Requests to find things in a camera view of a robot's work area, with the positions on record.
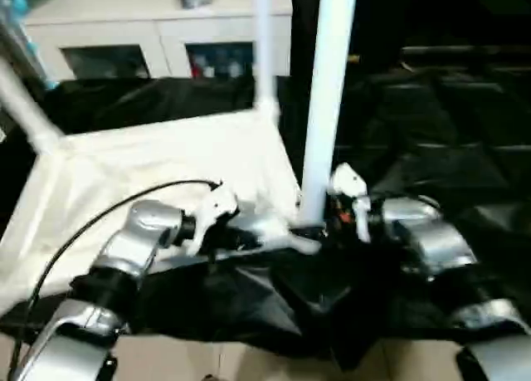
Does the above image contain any white plastic table top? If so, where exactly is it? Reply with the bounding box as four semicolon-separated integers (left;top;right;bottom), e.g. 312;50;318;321
0;105;324;318

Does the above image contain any white plastic table leg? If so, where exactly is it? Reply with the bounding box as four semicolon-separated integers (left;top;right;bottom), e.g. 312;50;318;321
299;0;359;229
251;0;280;115
0;59;64;154

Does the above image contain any black work mat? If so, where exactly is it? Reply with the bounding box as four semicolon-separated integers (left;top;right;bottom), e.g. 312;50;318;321
0;71;531;374

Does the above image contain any red white figure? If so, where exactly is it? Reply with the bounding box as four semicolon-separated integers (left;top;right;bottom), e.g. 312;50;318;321
188;51;203;79

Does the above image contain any white glass-door cabinet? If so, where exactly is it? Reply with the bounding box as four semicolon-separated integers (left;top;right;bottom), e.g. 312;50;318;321
23;0;294;81

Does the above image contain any blue white striped pole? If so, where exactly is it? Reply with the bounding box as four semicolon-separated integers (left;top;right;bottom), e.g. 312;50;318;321
0;0;60;90

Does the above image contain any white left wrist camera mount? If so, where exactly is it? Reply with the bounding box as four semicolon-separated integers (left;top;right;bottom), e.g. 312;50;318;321
191;184;241;256

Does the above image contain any black left wrist camera cable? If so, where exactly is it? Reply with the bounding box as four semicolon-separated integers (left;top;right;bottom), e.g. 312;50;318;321
7;178;225;381

